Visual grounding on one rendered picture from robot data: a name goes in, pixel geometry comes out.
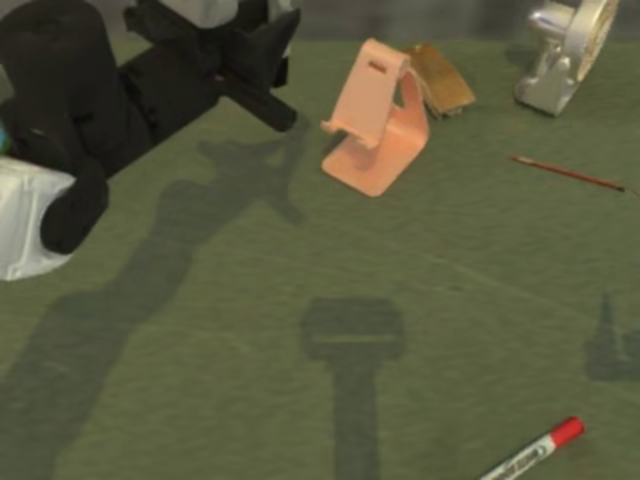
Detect pink phone stand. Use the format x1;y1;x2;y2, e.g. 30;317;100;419
319;37;431;198

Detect golden brown wooden block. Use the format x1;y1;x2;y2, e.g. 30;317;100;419
403;42;476;121

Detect green table cloth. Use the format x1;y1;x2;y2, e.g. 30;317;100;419
0;37;640;480

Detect silver white tape dispenser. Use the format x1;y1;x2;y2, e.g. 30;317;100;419
513;0;621;118

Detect red capped whiteboard marker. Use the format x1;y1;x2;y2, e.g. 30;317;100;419
478;416;586;480

